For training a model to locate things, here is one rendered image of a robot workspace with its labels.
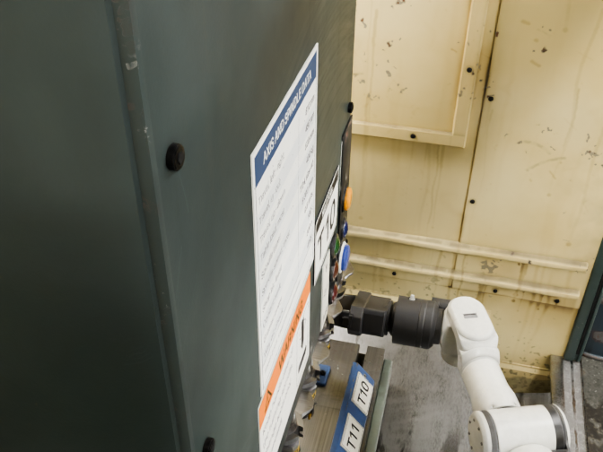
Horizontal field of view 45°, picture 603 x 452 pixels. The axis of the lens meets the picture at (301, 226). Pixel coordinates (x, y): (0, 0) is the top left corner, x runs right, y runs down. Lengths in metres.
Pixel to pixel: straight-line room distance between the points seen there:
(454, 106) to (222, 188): 1.16
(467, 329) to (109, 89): 1.06
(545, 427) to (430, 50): 0.72
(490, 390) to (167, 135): 0.98
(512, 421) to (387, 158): 0.67
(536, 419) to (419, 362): 0.69
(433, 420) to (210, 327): 1.40
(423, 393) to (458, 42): 0.81
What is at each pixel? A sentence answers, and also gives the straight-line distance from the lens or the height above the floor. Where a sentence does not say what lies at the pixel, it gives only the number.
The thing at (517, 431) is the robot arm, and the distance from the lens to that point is 1.12.
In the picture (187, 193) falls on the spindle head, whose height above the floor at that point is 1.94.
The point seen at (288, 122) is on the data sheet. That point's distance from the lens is 0.47.
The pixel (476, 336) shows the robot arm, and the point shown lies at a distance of 1.26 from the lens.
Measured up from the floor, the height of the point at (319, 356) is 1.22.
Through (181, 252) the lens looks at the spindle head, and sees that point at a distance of 0.32.
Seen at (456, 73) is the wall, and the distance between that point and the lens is 1.46.
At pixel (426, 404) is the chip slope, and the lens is 1.76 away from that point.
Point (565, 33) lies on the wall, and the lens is 1.43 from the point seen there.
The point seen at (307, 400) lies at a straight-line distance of 1.16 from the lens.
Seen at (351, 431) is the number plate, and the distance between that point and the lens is 1.47.
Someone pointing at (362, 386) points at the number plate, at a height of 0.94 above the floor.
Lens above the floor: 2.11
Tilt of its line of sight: 37 degrees down
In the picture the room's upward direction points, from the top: straight up
